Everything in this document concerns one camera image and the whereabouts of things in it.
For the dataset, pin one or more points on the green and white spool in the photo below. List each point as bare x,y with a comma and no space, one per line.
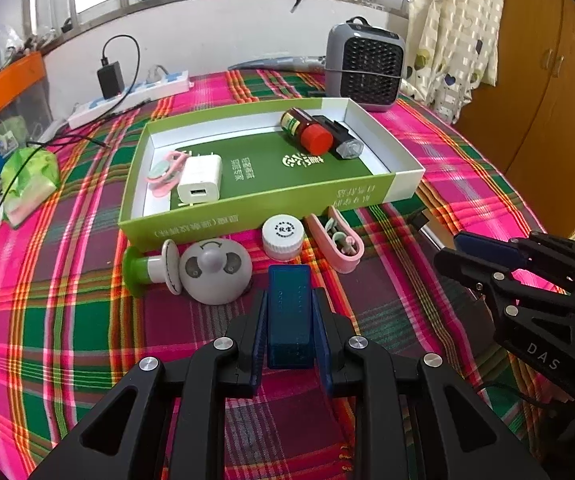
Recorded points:
140,271

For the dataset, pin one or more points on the grey portable heater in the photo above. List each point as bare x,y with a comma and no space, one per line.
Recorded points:
364,63

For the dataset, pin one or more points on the grey round dome gadget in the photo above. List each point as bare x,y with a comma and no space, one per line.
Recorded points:
216,271

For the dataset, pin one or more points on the green tissue pack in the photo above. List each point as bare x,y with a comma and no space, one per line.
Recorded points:
28,178

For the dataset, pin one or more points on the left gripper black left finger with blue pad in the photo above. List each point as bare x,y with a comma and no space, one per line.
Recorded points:
167,419

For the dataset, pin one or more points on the white power strip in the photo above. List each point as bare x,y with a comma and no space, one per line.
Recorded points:
143,91

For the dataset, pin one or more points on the black cylindrical flashlight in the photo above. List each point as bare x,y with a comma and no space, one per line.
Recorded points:
344,146

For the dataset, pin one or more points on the blue rectangular case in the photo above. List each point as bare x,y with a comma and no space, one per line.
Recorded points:
289,324

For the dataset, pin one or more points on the wooden wardrobe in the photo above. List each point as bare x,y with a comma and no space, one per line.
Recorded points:
525,124

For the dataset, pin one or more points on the small white round jar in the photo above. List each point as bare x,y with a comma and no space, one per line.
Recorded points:
283,237

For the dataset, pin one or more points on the folded grey floral umbrella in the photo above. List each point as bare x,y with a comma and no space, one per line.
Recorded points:
305,64

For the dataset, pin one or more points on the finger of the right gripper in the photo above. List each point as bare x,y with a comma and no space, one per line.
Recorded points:
489,249
471,272

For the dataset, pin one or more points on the black power adapter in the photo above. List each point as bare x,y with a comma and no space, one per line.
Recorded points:
110,78

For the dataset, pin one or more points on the cream patterned curtain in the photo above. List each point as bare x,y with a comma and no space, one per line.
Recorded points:
451,49

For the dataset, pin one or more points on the green and white shallow box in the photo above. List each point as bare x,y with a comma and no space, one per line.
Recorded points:
264,172

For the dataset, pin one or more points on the pink clip with grey pad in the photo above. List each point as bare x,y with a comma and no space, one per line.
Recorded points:
165,174

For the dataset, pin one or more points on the plaid pink green tablecloth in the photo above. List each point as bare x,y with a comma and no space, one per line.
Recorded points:
69,329

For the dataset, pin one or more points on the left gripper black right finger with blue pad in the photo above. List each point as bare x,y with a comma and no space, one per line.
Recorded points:
413,415

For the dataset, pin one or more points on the orange lidded storage bin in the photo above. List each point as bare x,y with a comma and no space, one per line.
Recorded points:
24,105

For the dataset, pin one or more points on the brown bottle red cap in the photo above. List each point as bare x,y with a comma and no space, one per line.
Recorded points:
306,131

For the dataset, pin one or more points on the white usb charger cube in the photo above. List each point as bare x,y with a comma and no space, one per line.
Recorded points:
200,179

